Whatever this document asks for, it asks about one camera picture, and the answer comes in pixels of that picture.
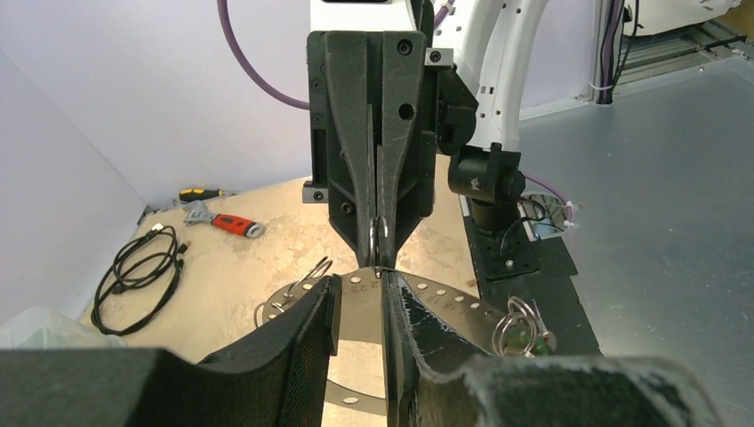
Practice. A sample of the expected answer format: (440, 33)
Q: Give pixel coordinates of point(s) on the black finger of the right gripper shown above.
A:
(401, 77)
(346, 63)

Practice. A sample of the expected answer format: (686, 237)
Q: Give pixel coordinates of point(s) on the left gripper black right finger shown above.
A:
(436, 377)

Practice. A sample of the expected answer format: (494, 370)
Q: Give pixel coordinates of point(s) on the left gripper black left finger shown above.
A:
(274, 376)

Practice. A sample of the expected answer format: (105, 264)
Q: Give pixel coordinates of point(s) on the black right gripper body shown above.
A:
(444, 117)

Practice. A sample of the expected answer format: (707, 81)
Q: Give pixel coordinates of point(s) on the steel perforated key plate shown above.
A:
(361, 321)

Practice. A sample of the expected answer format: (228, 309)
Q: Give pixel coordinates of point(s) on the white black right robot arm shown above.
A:
(496, 40)

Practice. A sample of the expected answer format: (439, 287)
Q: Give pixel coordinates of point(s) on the green key tag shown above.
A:
(520, 343)

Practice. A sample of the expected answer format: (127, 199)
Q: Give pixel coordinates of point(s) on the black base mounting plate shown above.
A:
(538, 271)

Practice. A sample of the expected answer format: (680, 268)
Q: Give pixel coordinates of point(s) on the black yellow screwdriver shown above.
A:
(186, 196)

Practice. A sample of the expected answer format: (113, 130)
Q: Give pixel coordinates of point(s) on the clear green plastic storage box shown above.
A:
(44, 329)

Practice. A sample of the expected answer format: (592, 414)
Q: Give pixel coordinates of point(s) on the red handled adjustable wrench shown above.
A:
(236, 225)

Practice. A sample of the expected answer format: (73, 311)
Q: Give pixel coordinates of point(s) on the aluminium edge rail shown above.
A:
(149, 209)

